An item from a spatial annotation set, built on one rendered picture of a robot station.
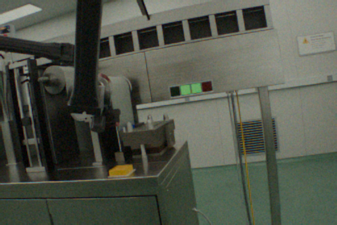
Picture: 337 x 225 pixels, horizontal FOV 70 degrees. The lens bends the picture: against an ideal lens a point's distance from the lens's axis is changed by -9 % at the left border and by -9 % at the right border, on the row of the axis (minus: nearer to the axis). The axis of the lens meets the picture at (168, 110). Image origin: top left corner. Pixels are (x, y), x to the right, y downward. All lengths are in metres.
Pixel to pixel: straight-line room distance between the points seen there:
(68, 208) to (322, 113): 3.52
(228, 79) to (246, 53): 0.17
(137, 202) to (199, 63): 0.83
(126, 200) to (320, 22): 3.62
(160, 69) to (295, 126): 2.76
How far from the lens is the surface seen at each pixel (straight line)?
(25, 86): 1.37
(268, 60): 1.48
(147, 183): 0.94
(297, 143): 4.00
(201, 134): 3.87
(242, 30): 1.50
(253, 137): 3.86
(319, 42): 4.04
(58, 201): 1.19
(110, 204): 1.06
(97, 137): 1.25
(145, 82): 1.53
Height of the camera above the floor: 1.16
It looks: 3 degrees down
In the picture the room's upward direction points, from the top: 9 degrees counter-clockwise
